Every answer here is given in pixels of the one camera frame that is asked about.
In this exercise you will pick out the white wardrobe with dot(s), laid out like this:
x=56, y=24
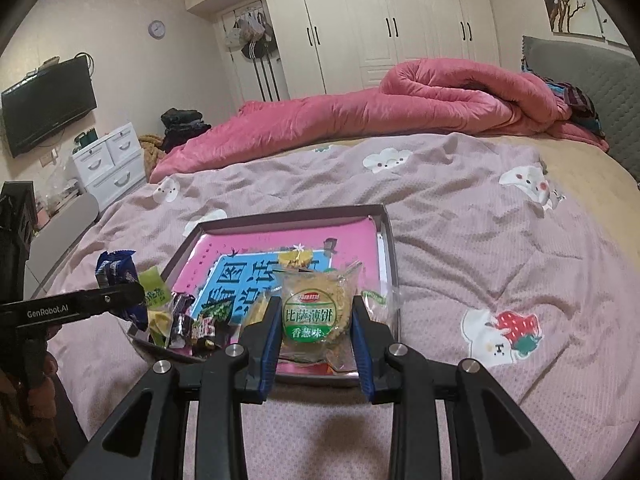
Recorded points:
x=375, y=25

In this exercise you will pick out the pink printed blanket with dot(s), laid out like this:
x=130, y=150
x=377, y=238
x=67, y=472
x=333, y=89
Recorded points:
x=475, y=240

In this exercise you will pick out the brown knit cloth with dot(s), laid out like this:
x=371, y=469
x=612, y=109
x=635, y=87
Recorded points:
x=150, y=155

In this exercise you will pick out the dark green pea packet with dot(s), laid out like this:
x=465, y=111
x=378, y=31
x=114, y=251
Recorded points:
x=217, y=312

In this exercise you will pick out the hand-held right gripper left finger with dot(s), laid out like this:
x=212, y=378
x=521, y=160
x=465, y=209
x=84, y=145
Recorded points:
x=271, y=345

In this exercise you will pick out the black television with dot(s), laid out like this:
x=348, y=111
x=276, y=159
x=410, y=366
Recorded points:
x=45, y=105

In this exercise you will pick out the blue snack packet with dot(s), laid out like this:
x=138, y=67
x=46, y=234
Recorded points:
x=117, y=270

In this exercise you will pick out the brown chocolate bar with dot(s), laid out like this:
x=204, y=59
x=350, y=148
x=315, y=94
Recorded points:
x=182, y=317

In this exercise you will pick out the hanging bags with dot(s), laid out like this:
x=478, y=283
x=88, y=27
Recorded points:
x=250, y=35

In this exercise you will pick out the pink quilt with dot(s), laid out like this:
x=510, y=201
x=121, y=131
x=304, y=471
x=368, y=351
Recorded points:
x=350, y=105

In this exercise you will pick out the dark clothes pile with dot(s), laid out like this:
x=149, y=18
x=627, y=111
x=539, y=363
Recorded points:
x=182, y=125

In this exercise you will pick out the pale yellow snack packet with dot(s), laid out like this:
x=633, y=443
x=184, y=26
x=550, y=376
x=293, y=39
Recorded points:
x=257, y=310

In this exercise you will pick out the person's left hand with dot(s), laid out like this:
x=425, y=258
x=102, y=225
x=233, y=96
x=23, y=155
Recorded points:
x=30, y=420

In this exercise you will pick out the clear small snack packet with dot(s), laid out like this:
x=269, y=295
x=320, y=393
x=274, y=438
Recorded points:
x=380, y=310

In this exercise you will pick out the white drawer cabinet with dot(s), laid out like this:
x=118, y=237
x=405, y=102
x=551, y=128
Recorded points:
x=110, y=165

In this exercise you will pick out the striped clothes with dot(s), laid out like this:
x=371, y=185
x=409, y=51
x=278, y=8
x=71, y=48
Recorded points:
x=580, y=105

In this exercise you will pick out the grey quilted headboard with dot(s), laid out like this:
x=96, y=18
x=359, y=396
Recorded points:
x=600, y=75

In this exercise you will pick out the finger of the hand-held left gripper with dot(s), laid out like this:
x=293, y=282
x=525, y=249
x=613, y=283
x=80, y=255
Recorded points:
x=107, y=301

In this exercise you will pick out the grey bench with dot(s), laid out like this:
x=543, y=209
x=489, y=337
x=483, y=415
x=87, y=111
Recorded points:
x=60, y=240

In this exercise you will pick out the wall painting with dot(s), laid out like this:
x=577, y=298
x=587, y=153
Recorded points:
x=565, y=0

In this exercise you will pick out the light green snack packet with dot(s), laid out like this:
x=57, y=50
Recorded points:
x=154, y=287

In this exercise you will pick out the dark shallow box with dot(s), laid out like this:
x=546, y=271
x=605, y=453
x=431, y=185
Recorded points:
x=280, y=212

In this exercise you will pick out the round wall clock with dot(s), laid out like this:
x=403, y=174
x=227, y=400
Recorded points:
x=157, y=29

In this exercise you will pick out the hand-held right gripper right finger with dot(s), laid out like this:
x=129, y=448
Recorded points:
x=362, y=355

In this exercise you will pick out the dark green container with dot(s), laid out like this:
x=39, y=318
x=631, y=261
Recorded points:
x=85, y=142

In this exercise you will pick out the round biscuit packet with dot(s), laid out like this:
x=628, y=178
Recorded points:
x=310, y=320

